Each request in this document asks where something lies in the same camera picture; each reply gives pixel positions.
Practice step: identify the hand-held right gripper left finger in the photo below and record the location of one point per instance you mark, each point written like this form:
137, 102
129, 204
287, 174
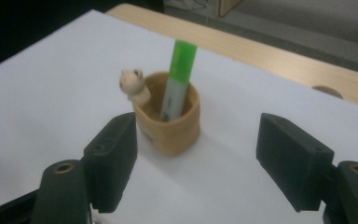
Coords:
112, 161

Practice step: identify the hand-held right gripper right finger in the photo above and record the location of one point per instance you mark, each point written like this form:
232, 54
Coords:
295, 165

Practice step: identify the tan bear pen holder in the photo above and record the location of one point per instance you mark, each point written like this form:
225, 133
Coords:
171, 137

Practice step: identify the green capped highlighter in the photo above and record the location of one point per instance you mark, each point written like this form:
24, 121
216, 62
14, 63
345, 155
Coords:
181, 62

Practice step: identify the light wooden table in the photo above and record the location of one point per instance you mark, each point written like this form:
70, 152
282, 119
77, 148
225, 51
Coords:
261, 56

